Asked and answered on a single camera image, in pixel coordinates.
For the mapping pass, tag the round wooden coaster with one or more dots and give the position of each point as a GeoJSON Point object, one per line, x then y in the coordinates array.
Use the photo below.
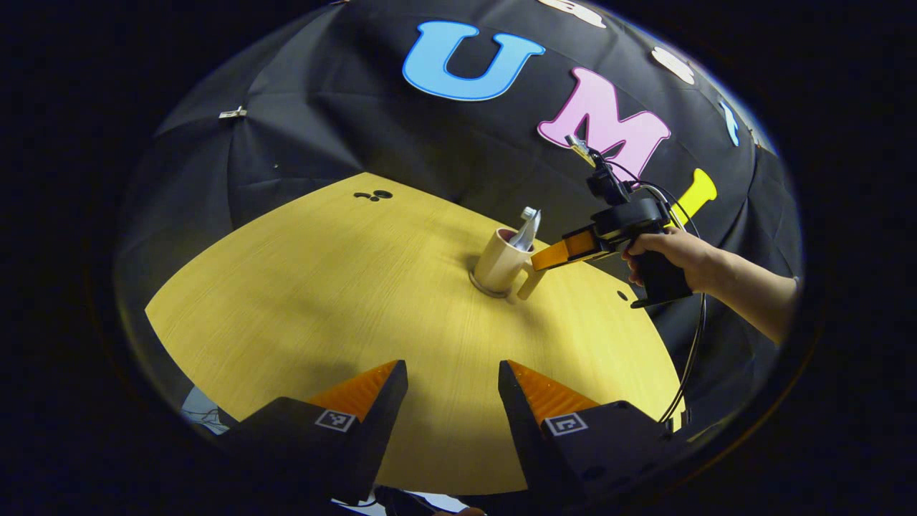
{"type": "Point", "coordinates": [487, 292]}

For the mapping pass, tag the white toothpaste tube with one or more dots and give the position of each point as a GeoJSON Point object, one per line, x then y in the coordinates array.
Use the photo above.
{"type": "Point", "coordinates": [529, 235]}

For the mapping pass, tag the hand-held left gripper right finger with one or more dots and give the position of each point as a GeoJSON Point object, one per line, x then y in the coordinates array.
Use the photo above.
{"type": "Point", "coordinates": [523, 430]}

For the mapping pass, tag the light wooden desktop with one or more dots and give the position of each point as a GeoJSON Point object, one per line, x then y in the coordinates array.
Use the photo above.
{"type": "Point", "coordinates": [322, 308]}

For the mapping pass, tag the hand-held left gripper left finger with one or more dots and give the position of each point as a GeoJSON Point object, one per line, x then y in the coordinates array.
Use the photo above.
{"type": "Point", "coordinates": [380, 423]}

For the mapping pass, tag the black backdrop cloth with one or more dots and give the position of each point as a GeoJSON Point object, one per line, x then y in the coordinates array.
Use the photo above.
{"type": "Point", "coordinates": [344, 136]}

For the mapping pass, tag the small metal clip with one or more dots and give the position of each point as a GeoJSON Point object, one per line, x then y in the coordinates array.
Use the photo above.
{"type": "Point", "coordinates": [233, 112]}

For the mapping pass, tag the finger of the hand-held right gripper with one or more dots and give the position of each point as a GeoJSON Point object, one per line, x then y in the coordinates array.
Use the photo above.
{"type": "Point", "coordinates": [566, 249]}

